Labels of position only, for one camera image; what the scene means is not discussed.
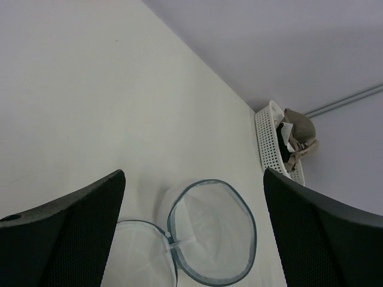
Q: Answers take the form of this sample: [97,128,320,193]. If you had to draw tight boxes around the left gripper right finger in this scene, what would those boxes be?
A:
[263,168,382,286]

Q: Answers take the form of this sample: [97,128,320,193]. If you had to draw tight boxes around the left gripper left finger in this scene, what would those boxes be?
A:
[1,170,125,286]

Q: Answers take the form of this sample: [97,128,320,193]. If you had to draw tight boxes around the beige bra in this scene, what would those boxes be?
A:
[281,108,319,172]

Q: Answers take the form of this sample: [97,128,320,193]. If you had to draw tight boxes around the black garment in basket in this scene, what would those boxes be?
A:
[276,123,291,163]

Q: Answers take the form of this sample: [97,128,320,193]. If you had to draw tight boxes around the white plastic basket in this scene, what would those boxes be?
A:
[254,100,305,186]

